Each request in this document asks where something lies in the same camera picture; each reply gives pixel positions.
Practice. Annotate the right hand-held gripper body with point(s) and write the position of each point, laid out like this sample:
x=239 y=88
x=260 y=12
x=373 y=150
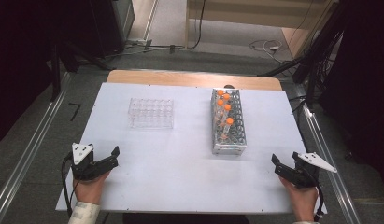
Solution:
x=305 y=177

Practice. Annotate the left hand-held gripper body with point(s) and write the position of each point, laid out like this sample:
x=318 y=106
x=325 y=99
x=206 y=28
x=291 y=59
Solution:
x=83 y=169

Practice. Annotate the clear plastic tube rack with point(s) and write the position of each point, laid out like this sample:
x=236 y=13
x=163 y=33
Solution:
x=150 y=113

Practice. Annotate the orange-capped clear tube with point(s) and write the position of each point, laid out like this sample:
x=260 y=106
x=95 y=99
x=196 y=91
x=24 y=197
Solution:
x=227 y=107
x=220 y=102
x=226 y=96
x=220 y=92
x=230 y=121

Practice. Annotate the person's left hand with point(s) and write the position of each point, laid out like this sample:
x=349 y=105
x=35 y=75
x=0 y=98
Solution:
x=90 y=191

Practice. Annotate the person's right hand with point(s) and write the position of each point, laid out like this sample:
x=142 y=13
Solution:
x=303 y=202

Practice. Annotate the white board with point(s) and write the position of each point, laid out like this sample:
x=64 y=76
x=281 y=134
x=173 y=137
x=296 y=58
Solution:
x=180 y=174

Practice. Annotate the black tripod stand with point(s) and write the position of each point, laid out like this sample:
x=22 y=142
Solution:
x=55 y=71

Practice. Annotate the dark curtain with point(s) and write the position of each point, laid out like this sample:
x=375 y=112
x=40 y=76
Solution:
x=18 y=62
x=364 y=77

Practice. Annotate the grey power strip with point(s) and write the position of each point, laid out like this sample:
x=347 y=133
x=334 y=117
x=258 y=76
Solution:
x=139 y=42

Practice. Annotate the black cabinet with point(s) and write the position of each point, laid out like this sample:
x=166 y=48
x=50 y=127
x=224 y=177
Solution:
x=108 y=28

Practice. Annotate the light wooden furniture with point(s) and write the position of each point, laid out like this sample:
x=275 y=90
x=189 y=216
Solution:
x=242 y=12

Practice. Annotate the aluminium floor rail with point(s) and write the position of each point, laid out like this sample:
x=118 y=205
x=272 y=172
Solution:
x=336 y=186
x=27 y=155

